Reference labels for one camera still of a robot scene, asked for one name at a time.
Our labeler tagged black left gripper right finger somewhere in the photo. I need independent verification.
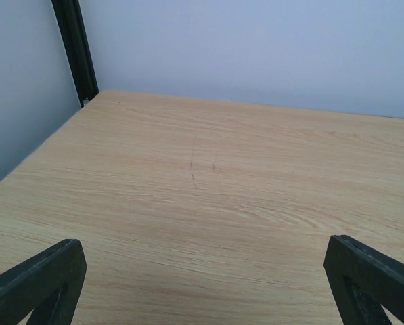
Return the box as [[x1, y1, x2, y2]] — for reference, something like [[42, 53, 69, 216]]
[[323, 235, 404, 324]]

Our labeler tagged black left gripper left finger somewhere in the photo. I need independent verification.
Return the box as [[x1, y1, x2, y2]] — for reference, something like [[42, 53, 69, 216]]
[[0, 239, 86, 324]]

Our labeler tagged black frame post back left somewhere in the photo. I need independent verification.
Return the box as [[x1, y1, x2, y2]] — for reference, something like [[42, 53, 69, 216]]
[[51, 0, 99, 107]]

